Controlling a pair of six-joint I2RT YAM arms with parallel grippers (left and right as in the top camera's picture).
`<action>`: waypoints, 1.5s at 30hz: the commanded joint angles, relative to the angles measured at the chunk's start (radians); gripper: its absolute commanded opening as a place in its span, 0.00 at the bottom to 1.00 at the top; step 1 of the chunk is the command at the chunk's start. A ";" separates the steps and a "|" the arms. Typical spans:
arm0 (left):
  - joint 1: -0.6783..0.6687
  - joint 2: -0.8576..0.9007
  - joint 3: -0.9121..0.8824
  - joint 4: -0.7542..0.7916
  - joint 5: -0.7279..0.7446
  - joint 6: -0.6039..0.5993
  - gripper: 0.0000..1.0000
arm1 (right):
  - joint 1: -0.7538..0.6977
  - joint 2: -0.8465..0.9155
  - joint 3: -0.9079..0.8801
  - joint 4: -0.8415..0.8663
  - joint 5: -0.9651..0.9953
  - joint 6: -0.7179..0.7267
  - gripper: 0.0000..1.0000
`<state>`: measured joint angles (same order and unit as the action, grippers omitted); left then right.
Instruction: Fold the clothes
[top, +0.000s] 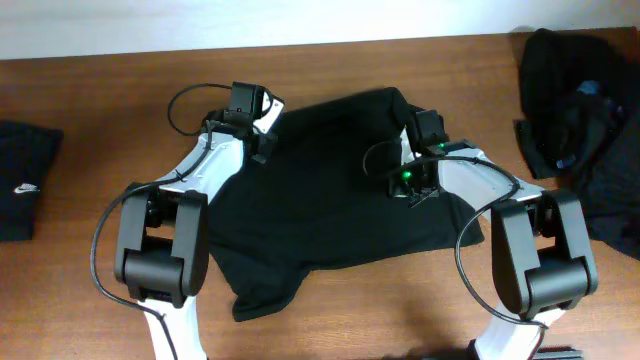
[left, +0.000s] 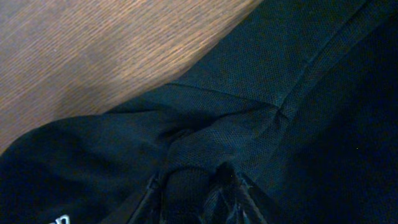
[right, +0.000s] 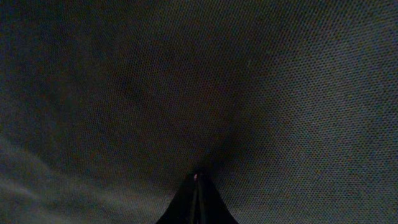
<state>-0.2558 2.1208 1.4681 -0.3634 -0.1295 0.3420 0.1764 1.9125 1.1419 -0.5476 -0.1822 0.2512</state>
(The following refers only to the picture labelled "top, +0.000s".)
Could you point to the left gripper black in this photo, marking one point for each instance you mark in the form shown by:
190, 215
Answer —
263, 145

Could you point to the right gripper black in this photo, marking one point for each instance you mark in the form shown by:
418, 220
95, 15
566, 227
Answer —
396, 191

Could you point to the black t-shirt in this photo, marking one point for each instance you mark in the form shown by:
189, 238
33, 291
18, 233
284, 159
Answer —
320, 203

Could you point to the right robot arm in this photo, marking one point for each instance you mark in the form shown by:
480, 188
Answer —
541, 257

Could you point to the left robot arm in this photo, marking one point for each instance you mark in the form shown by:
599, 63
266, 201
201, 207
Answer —
160, 255

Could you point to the black clothes pile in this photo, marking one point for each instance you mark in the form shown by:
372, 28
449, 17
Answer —
580, 98

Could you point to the folded black Nike garment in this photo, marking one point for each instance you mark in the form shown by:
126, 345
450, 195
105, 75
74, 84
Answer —
27, 155

